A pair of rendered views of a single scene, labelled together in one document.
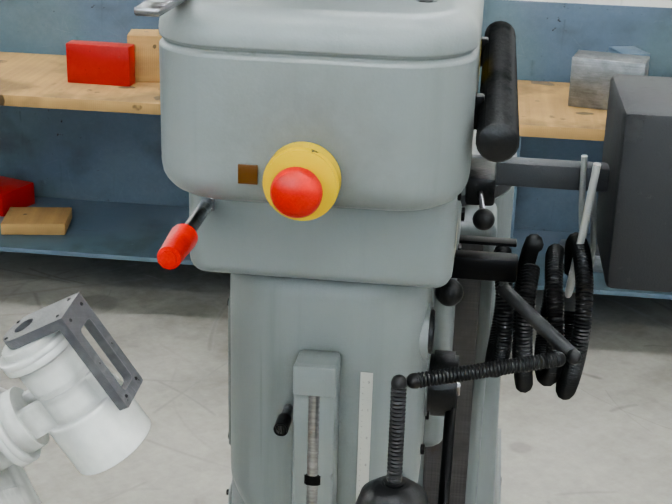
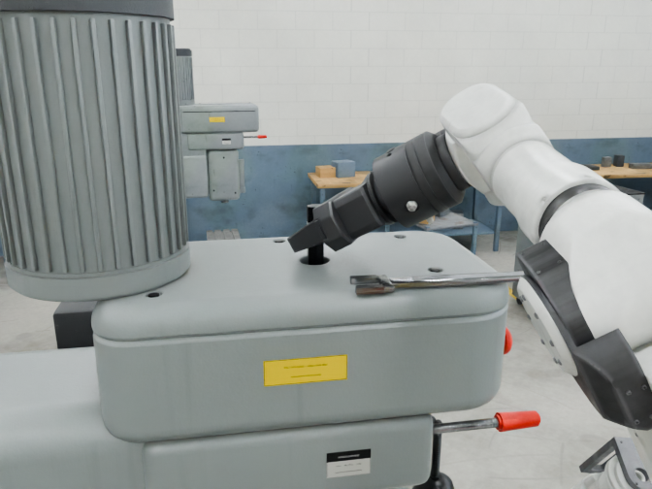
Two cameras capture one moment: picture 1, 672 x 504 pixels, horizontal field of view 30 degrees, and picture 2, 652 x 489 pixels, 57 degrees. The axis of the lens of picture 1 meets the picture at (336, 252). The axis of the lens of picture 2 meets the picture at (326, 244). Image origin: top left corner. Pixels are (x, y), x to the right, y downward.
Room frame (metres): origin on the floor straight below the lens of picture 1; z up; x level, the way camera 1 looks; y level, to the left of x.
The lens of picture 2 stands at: (1.36, 0.69, 2.12)
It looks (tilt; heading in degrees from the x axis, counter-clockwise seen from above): 17 degrees down; 254
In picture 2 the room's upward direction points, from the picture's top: straight up
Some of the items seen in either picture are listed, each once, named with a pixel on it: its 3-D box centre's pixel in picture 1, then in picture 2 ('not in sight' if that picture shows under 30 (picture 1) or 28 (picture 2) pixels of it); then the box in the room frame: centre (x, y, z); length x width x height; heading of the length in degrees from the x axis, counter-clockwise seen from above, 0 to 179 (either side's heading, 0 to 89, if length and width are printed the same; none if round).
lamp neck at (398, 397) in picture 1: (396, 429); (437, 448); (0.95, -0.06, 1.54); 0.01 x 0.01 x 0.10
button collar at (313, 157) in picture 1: (302, 181); not in sight; (0.94, 0.03, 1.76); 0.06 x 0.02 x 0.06; 83
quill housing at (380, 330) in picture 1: (332, 381); not in sight; (1.17, 0.00, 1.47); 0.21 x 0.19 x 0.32; 83
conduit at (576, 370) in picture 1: (518, 313); not in sight; (1.41, -0.23, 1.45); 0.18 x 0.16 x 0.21; 173
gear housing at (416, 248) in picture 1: (342, 177); (283, 411); (1.21, 0.00, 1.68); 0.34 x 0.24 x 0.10; 173
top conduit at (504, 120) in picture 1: (495, 79); not in sight; (1.18, -0.15, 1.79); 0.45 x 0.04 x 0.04; 173
